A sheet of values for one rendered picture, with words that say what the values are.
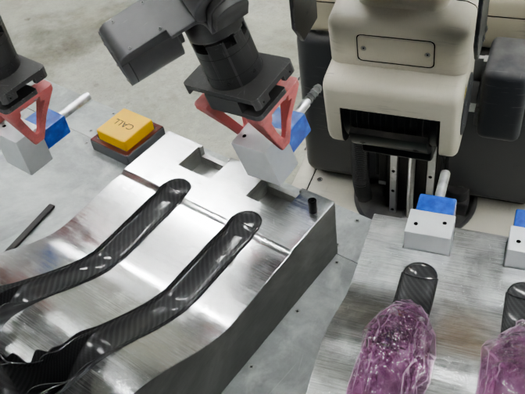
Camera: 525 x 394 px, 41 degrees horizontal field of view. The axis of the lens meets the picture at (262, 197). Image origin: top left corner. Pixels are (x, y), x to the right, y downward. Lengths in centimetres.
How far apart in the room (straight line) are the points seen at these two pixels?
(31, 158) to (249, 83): 33
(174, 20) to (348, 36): 54
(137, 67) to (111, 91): 202
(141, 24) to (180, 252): 27
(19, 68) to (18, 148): 10
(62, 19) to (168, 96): 82
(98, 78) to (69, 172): 170
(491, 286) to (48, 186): 63
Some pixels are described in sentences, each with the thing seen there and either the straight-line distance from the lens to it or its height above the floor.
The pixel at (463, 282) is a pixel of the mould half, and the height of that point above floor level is 86.
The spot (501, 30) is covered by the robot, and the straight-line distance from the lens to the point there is 137.
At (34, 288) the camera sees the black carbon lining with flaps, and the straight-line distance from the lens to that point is 76.
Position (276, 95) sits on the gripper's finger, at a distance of 70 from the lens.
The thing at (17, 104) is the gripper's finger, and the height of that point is 102.
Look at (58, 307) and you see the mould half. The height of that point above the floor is 92.
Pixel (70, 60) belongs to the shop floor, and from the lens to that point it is 291.
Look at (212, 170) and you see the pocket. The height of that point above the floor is 86.
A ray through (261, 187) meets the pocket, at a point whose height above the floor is 88.
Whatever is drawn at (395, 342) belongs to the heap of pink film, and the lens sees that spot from 65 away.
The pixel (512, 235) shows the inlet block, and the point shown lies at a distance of 79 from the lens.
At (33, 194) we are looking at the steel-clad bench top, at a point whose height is 80.
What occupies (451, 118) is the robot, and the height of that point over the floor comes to 76.
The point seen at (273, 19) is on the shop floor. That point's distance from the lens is 289.
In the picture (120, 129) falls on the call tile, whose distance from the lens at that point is 105.
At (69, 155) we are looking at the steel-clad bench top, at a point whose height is 80.
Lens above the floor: 146
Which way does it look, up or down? 44 degrees down
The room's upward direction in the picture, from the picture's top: 9 degrees counter-clockwise
